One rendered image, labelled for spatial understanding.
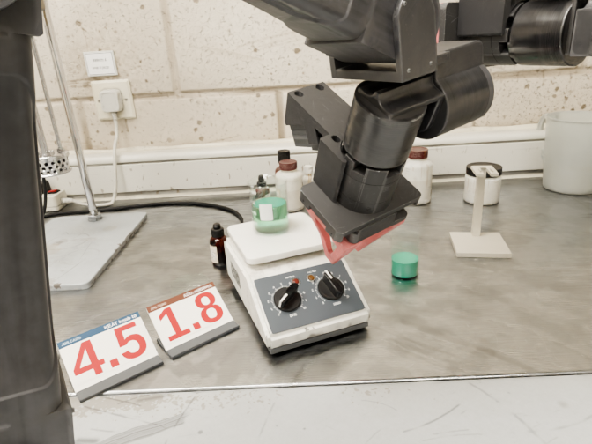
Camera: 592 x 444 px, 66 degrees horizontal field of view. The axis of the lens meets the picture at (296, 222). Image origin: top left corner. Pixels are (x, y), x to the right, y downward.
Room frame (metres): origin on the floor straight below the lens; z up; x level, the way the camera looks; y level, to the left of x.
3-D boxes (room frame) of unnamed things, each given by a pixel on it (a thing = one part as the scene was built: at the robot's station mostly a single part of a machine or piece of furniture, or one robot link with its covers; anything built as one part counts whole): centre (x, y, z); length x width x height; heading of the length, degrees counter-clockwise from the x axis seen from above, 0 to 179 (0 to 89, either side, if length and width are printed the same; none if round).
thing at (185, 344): (0.48, 0.13, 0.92); 0.09 x 0.06 x 0.04; 127
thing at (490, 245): (0.66, -0.29, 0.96); 0.08 x 0.08 x 0.13; 80
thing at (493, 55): (0.49, -0.21, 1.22); 0.10 x 0.07 x 0.07; 121
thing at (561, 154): (0.93, -0.58, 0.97); 0.18 x 0.13 x 0.15; 16
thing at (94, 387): (0.42, 0.21, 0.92); 0.09 x 0.06 x 0.04; 127
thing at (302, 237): (0.57, 0.02, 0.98); 0.12 x 0.12 x 0.01; 20
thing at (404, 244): (0.59, -0.15, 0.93); 0.04 x 0.04 x 0.06
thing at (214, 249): (0.66, 0.12, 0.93); 0.03 x 0.03 x 0.07
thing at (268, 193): (0.58, 0.04, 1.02); 0.06 x 0.05 x 0.08; 19
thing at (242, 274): (0.54, 0.02, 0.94); 0.22 x 0.13 x 0.08; 20
